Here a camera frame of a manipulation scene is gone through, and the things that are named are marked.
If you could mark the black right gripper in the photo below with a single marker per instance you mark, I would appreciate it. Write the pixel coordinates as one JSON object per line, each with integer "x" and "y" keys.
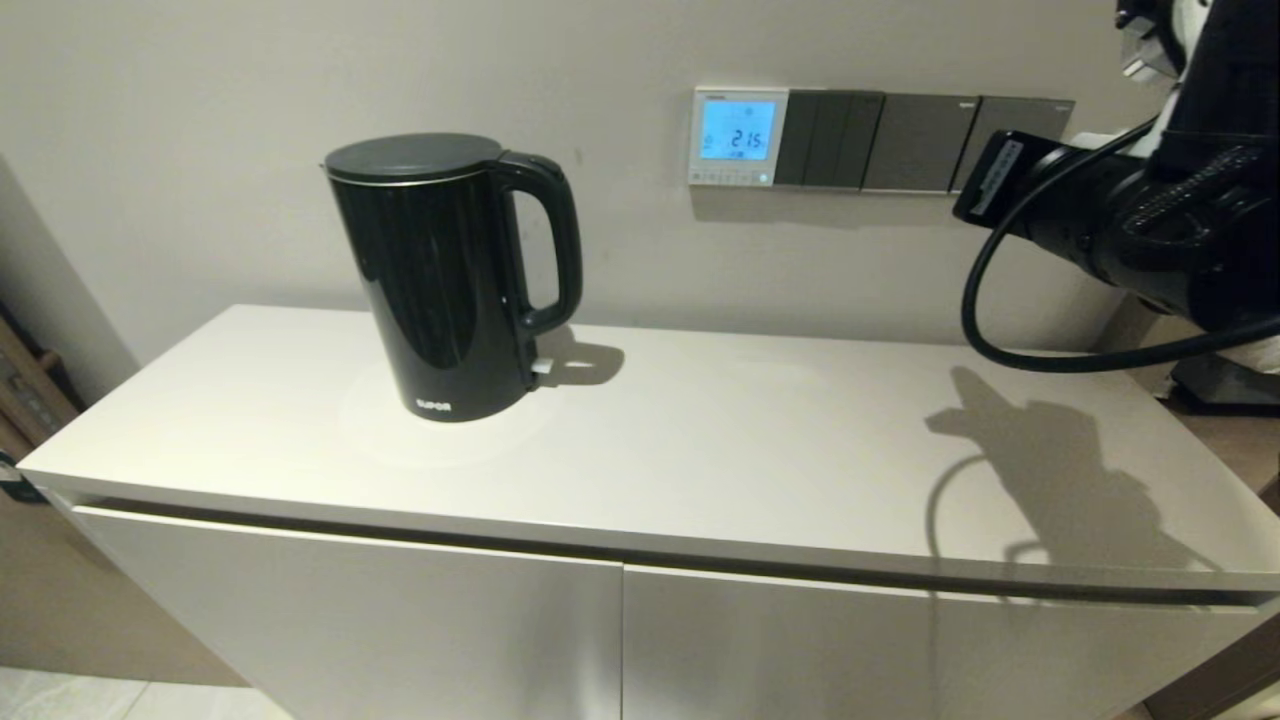
{"x": 1240, "y": 70}

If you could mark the grey wall switch plate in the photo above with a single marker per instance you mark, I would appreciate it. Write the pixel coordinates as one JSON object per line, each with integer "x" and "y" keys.
{"x": 920, "y": 140}
{"x": 1035, "y": 115}

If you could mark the dark bed base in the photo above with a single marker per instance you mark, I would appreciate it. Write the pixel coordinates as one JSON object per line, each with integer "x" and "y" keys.
{"x": 1225, "y": 385}

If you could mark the white cabinet door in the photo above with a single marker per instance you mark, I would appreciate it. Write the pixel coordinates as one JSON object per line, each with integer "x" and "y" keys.
{"x": 350, "y": 620}
{"x": 850, "y": 660}

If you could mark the black electric kettle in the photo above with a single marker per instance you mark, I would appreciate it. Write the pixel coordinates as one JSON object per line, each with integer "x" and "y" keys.
{"x": 440, "y": 280}

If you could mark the grey three-rocker wall switch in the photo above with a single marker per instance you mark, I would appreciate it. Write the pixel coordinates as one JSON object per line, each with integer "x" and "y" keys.
{"x": 830, "y": 140}

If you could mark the white wall thermostat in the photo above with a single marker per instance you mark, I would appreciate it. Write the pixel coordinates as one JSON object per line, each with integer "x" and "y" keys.
{"x": 738, "y": 130}

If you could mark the white sideboard cabinet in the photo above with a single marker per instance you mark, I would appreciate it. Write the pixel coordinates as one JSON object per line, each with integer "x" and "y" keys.
{"x": 250, "y": 420}

